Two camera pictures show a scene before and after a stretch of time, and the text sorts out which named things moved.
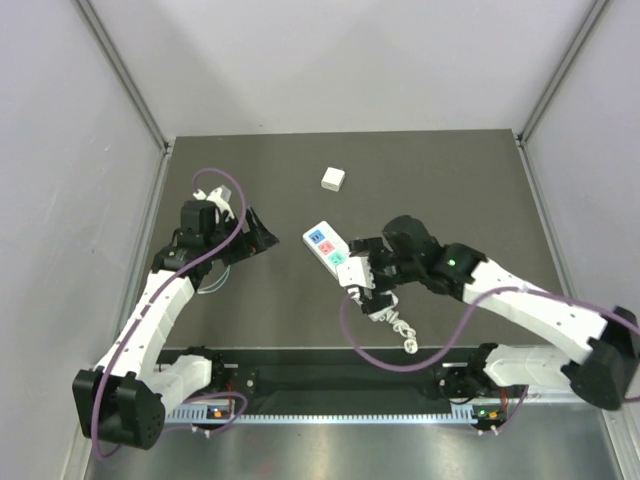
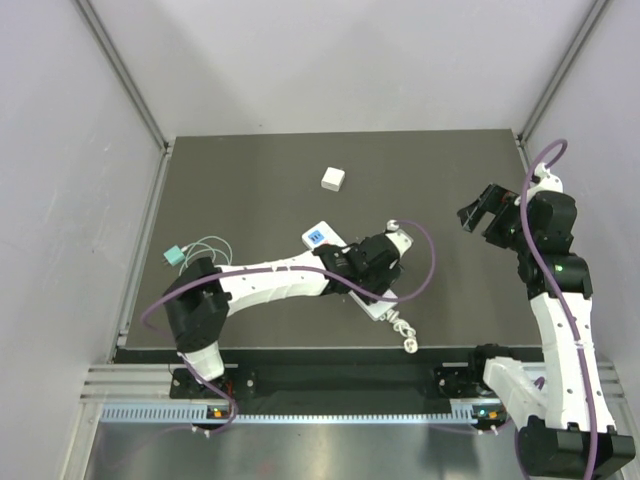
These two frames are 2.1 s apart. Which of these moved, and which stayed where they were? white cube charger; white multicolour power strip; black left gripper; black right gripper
Moved: black left gripper; black right gripper
Stayed: white cube charger; white multicolour power strip
